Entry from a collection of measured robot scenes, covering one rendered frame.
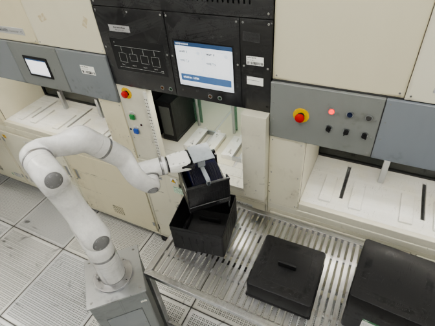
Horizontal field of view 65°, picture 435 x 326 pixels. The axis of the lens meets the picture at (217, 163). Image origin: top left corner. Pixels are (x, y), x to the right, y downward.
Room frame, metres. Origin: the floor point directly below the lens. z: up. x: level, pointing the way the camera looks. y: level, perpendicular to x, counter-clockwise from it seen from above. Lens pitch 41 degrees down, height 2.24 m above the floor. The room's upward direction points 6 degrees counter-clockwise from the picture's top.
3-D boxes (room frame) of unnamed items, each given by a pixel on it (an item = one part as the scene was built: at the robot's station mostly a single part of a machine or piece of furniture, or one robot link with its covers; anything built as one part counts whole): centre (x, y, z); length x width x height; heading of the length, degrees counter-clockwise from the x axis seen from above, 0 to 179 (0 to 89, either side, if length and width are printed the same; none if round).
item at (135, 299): (0.94, 0.57, 0.38); 0.28 x 0.28 x 0.76; 15
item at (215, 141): (1.80, 0.07, 0.89); 0.22 x 0.21 x 0.04; 150
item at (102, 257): (0.97, 0.59, 1.07); 0.19 x 0.12 x 0.24; 38
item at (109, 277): (0.94, 0.57, 0.85); 0.19 x 0.19 x 0.18
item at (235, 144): (1.66, -0.17, 0.89); 0.22 x 0.21 x 0.04; 150
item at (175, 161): (1.18, 0.18, 1.25); 0.11 x 0.10 x 0.07; 105
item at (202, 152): (1.20, 0.08, 1.11); 0.24 x 0.20 x 0.32; 15
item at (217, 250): (1.15, 0.09, 0.85); 0.28 x 0.28 x 0.17; 70
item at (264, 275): (0.83, -0.26, 0.83); 0.29 x 0.29 x 0.13; 61
